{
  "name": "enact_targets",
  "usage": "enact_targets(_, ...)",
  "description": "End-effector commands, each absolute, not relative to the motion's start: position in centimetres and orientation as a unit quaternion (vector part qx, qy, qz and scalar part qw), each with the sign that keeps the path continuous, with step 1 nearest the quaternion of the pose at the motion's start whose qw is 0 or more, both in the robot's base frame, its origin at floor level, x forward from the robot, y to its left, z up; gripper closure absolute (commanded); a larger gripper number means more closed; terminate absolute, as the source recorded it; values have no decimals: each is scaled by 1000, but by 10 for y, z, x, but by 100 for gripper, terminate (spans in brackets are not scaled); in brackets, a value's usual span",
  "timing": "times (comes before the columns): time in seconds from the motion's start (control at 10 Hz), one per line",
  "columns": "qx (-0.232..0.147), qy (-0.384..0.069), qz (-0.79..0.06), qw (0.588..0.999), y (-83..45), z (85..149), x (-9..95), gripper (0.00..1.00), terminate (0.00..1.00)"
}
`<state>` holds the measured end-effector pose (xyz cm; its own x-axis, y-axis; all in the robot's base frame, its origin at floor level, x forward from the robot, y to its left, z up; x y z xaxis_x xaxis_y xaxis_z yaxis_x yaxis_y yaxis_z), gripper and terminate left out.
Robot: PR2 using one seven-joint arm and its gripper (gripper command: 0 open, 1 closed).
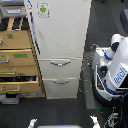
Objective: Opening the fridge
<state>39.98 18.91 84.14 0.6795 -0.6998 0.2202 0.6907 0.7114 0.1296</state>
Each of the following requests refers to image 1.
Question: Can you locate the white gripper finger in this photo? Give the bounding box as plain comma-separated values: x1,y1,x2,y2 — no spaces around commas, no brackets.
28,119,38,128
90,116,101,128

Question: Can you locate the white fridge door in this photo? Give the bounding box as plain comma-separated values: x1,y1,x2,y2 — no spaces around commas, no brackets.
23,0,93,60

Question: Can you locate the bottom fridge drawer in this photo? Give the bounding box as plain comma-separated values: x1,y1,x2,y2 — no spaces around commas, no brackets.
43,78,79,99

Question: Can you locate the fridge drawer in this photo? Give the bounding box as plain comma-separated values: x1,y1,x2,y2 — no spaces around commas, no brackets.
38,58,82,79
43,78,79,99

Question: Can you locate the middle fridge drawer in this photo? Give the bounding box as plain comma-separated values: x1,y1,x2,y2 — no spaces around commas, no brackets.
38,58,82,79

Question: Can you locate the wooden drawer cabinet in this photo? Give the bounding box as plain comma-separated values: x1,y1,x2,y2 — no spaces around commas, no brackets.
0,17,45,97

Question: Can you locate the white blue Fetch robot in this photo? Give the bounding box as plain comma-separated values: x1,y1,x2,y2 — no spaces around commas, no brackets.
92,34,128,106

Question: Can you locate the white refrigerator body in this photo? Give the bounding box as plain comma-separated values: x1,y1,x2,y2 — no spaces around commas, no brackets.
24,0,92,99

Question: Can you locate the blue chair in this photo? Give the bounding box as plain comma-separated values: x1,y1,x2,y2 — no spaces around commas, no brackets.
120,9,128,35

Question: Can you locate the green android sticker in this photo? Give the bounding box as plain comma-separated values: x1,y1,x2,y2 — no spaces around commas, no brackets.
37,3,49,18

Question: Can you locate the grey box on cabinet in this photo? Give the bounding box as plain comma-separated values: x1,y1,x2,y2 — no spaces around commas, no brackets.
0,6,26,17

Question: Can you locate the coiled grey cable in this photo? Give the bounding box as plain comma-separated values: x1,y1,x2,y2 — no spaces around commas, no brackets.
77,43,100,94

